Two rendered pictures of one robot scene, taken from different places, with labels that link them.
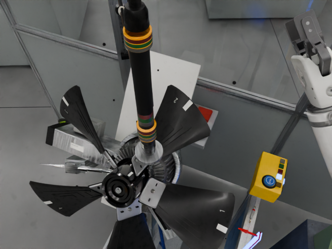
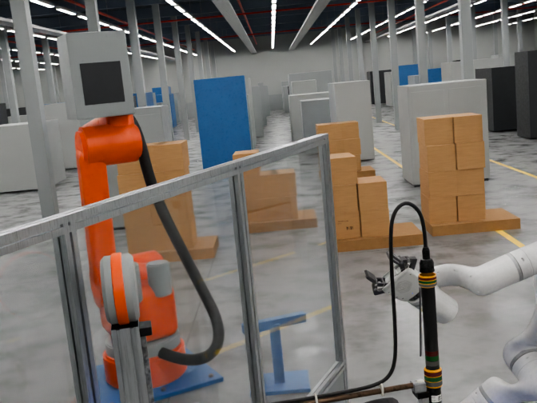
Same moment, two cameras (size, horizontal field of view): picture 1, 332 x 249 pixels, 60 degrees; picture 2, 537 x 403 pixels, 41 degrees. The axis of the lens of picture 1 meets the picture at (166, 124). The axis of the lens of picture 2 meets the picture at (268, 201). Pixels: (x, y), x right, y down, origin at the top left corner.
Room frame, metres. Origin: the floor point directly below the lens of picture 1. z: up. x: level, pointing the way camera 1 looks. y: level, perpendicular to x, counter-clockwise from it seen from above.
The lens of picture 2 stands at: (0.66, 1.70, 2.30)
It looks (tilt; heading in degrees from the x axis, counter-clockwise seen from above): 10 degrees down; 272
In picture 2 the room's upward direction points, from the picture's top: 5 degrees counter-clockwise
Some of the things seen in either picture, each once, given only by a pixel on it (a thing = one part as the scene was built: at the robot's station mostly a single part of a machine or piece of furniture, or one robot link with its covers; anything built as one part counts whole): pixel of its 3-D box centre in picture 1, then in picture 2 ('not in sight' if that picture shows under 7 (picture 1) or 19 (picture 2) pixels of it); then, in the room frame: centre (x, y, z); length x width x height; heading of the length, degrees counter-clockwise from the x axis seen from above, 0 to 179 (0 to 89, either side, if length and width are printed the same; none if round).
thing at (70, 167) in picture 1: (72, 167); not in sight; (0.51, 0.36, 1.08); 0.07 x 0.04 x 0.06; 77
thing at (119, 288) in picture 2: not in sight; (120, 288); (1.07, 0.19, 1.88); 0.17 x 0.15 x 0.16; 67
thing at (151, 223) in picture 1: (148, 215); not in sight; (0.38, 0.07, 0.91); 0.12 x 0.08 x 0.12; 157
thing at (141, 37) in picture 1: (138, 37); (427, 280); (0.36, 0.04, 1.79); 0.04 x 0.04 x 0.03
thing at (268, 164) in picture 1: (268, 177); not in sight; (0.49, -0.40, 1.02); 0.16 x 0.10 x 0.11; 157
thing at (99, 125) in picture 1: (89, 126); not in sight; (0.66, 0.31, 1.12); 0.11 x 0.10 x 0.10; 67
